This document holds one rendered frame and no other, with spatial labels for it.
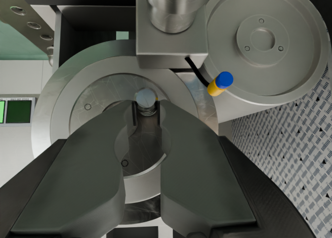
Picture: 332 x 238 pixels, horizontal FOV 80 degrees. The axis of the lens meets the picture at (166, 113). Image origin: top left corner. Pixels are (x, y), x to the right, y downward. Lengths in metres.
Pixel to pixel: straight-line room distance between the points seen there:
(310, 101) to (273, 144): 0.08
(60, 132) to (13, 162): 0.42
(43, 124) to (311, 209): 0.26
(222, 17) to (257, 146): 0.20
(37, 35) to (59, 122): 0.38
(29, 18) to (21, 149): 0.29
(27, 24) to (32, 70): 2.98
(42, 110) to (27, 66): 3.35
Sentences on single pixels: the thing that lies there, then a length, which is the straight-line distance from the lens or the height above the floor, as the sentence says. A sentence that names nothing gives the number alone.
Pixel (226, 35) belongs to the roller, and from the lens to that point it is 0.20.
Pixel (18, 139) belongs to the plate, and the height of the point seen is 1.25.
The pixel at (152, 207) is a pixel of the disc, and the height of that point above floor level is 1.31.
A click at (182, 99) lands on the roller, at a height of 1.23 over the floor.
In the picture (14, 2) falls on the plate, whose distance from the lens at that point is 0.45.
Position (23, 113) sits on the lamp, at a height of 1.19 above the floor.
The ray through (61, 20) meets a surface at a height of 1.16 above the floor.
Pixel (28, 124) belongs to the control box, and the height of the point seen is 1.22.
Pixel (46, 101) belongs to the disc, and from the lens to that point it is 0.18.
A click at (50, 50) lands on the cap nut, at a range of 0.58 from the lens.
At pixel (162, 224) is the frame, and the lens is 0.53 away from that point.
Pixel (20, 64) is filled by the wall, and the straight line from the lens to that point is 3.59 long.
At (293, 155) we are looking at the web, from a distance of 0.27.
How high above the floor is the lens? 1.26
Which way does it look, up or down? 8 degrees down
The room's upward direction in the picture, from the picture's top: 179 degrees clockwise
